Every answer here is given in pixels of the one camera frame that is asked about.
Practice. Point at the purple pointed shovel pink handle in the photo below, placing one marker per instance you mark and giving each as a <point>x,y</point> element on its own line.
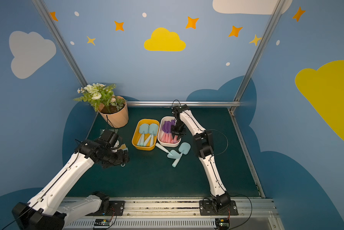
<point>163,137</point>

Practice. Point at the blue round shovel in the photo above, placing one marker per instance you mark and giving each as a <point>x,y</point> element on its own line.
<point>147,141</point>

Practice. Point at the white plastic storage box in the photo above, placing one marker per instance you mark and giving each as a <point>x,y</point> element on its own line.
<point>161,133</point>

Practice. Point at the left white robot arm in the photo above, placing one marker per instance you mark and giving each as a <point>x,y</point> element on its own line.
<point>43,211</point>

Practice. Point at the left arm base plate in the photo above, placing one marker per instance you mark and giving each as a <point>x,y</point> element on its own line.
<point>109,208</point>

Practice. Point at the potted artificial flower plant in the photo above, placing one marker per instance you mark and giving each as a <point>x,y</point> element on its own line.
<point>111,107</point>

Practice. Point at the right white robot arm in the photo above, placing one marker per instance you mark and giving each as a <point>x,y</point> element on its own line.
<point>204,141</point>

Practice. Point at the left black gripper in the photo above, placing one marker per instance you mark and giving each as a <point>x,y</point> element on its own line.
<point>124,156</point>

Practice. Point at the left circuit board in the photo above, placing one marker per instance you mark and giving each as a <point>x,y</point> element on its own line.
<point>102,223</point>

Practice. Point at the blue shovel under purple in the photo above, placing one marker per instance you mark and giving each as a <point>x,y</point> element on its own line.
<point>169,152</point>

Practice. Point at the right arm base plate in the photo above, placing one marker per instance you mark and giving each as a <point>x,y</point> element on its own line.
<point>208,209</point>

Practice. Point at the circuit board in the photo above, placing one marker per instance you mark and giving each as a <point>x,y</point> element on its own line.
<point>222,224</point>
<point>102,223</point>

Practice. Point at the blue toy brush scoop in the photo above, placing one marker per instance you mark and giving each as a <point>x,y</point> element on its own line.
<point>124,148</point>

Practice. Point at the right circuit board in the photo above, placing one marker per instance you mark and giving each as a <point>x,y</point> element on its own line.
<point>222,224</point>

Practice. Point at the yellow plastic storage box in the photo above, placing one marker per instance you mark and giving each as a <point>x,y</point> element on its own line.
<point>137,135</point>

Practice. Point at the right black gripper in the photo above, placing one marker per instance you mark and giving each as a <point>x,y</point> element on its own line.
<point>175,132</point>

